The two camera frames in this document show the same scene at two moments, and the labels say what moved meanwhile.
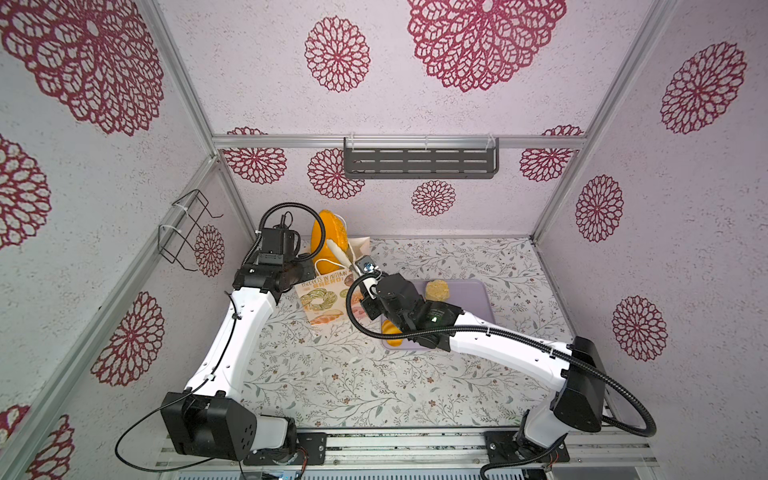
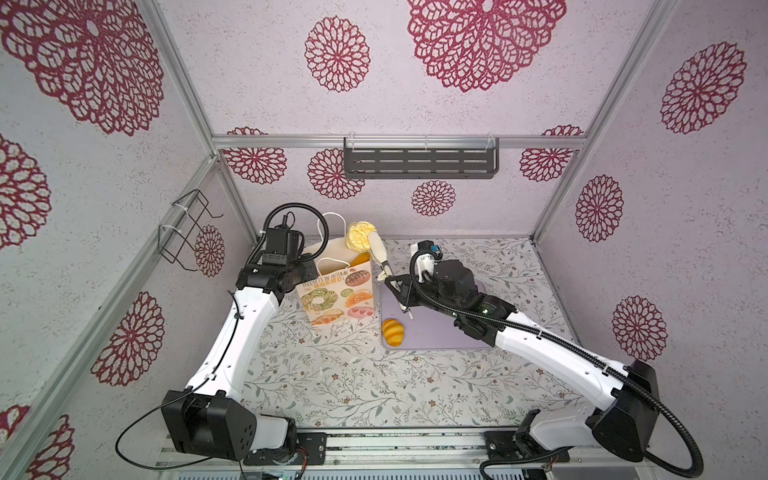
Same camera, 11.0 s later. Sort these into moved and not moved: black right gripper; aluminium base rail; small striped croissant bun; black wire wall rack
Moved: black right gripper
Not moved: black wire wall rack; small striped croissant bun; aluminium base rail
